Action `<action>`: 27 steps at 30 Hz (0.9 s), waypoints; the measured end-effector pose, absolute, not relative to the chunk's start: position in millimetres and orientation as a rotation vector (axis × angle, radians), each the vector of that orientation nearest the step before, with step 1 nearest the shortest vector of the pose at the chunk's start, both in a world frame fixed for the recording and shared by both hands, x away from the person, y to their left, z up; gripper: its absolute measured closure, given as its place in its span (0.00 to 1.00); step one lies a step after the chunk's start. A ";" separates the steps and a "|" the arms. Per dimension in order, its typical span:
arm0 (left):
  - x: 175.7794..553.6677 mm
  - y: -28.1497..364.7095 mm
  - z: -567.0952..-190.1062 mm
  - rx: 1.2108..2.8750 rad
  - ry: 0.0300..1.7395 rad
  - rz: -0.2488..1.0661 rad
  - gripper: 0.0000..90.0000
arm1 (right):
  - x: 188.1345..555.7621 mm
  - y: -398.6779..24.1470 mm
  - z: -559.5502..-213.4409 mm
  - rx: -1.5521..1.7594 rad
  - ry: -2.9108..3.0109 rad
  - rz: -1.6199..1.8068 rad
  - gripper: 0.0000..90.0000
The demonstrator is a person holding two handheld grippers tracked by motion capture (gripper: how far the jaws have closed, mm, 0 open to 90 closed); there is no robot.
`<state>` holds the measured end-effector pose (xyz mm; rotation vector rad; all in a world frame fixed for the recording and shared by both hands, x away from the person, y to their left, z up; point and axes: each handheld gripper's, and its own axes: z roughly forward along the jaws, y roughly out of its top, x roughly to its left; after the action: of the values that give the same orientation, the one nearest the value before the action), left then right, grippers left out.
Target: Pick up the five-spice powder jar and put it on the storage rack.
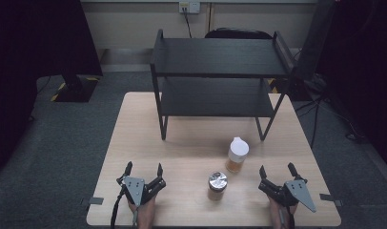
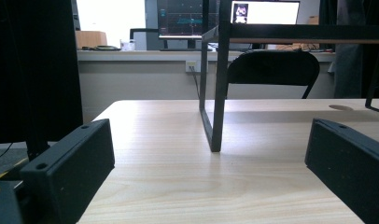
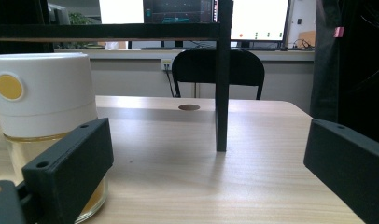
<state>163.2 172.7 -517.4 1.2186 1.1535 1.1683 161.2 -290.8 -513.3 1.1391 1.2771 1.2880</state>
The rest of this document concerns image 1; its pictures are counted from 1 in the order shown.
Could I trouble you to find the black chair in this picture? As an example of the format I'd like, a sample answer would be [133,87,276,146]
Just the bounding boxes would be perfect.
[204,27,274,40]

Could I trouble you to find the black two-tier shelf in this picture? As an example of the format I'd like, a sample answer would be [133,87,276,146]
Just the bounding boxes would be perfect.
[149,29,296,142]

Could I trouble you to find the dark leaning panel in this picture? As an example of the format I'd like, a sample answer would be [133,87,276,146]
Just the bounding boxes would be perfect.
[295,0,338,82]

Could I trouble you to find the glass jar with white lid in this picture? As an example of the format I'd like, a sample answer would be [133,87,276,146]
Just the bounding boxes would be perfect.
[225,136,251,175]

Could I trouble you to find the glass jar with silver lid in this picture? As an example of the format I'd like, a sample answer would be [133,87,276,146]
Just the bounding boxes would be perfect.
[207,171,229,202]

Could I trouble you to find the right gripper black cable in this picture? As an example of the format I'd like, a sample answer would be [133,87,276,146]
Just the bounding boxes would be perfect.
[286,205,296,229]

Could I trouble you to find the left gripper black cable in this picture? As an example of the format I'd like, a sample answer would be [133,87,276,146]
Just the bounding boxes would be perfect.
[110,183,126,229]

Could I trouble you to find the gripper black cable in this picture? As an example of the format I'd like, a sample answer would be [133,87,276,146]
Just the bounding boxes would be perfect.
[286,205,296,229]
[110,183,126,229]

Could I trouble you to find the black wall power cable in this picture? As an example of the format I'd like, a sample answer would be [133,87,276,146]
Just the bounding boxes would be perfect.
[182,9,194,39]

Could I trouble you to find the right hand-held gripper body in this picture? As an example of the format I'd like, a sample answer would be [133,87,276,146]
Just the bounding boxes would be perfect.
[257,177,317,214]

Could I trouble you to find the white wall socket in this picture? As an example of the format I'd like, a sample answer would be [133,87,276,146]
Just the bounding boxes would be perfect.
[178,1,201,15]

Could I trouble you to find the black stand base yellow stripes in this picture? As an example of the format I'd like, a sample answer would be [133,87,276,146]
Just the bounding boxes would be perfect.
[50,74,101,104]

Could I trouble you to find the person's left hand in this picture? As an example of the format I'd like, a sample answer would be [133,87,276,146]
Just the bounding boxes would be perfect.
[128,196,157,229]

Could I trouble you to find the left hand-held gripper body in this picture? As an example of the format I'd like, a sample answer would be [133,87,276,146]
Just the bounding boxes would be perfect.
[116,175,167,207]

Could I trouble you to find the black curtain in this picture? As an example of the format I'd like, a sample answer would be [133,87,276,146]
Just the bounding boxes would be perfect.
[0,0,104,175]
[318,0,387,176]

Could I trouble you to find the person's right hand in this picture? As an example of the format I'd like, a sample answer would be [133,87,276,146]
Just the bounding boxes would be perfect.
[268,196,299,229]

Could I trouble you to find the black floor cables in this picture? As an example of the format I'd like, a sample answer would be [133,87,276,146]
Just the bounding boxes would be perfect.
[294,94,368,150]

